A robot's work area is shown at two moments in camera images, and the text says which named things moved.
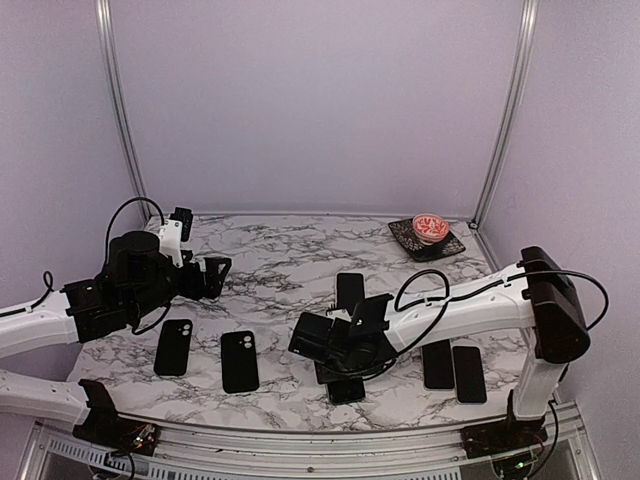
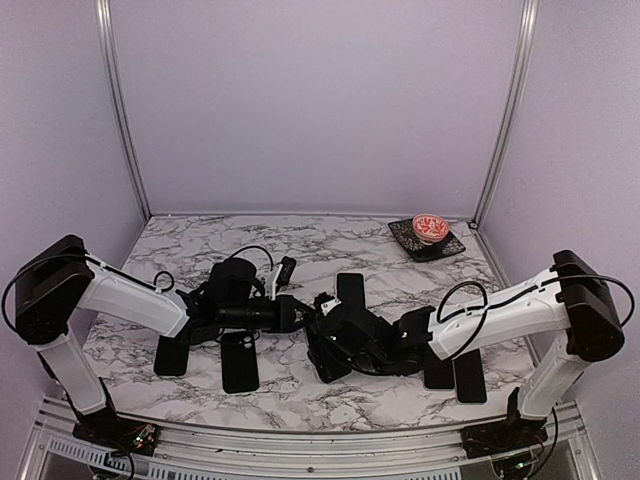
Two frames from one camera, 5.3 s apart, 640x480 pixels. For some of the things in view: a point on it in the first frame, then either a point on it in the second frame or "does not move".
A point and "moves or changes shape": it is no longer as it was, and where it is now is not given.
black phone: (348, 391) moves or changes shape
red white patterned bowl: (429, 228) does not move
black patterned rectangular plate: (405, 235) does not move
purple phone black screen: (350, 291) does not move
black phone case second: (239, 368) does not move
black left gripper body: (151, 296) -> (239, 316)
